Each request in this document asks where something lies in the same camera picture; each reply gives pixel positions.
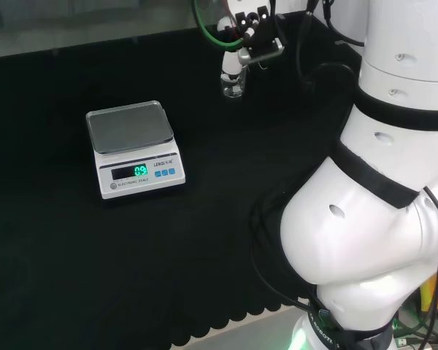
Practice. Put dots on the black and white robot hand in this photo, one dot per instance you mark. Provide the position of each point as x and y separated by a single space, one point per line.
230 63

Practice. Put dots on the small clear glass beaker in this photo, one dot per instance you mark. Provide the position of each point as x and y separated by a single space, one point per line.
233 91

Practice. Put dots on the white electronic balance steel pan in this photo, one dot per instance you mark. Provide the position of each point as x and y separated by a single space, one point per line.
138 156

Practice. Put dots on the black bench cloth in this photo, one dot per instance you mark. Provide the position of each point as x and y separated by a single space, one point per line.
95 255

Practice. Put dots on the yellow stop button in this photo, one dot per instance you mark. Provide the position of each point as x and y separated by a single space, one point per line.
429 291

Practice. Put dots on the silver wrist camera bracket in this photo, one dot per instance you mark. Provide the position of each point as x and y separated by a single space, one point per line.
263 51

